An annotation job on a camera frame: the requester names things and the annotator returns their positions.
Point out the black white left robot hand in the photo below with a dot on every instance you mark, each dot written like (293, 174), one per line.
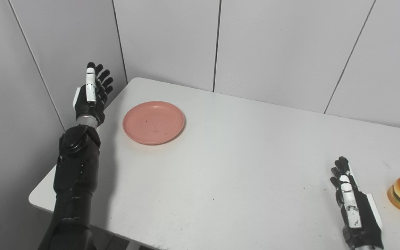
(83, 106)

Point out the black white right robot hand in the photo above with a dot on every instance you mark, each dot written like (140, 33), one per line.
(365, 222)

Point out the pink round plate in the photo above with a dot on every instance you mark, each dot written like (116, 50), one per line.
(153, 122)

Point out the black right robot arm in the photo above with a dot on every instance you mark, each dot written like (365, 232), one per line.
(370, 248)

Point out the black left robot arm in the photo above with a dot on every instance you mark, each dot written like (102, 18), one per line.
(76, 173)

